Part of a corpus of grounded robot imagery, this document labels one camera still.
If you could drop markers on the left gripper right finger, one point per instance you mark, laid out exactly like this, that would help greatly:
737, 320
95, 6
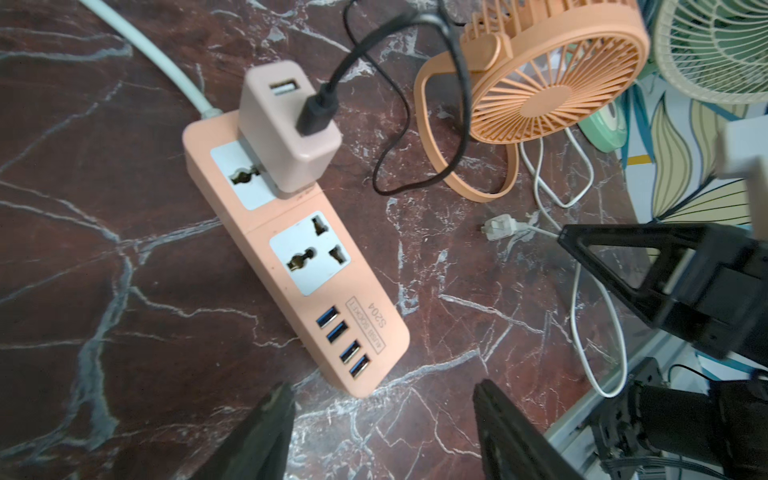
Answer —
511, 447

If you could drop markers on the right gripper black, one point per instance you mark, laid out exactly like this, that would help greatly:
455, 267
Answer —
718, 303

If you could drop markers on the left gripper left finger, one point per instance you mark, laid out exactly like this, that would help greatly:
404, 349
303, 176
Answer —
258, 447

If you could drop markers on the pink power strip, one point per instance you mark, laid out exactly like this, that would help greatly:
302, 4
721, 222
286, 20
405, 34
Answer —
304, 256

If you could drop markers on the small orange desk fan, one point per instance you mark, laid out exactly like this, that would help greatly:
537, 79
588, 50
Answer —
538, 67

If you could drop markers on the pink USB charger adapter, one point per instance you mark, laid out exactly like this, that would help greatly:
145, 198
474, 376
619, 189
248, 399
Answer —
273, 96

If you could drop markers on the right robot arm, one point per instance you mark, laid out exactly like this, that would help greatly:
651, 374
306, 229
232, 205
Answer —
721, 432

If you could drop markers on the green cream desk fan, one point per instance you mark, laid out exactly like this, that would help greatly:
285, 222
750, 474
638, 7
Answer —
713, 54

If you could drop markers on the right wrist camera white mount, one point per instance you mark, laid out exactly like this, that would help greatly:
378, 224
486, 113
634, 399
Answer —
744, 168

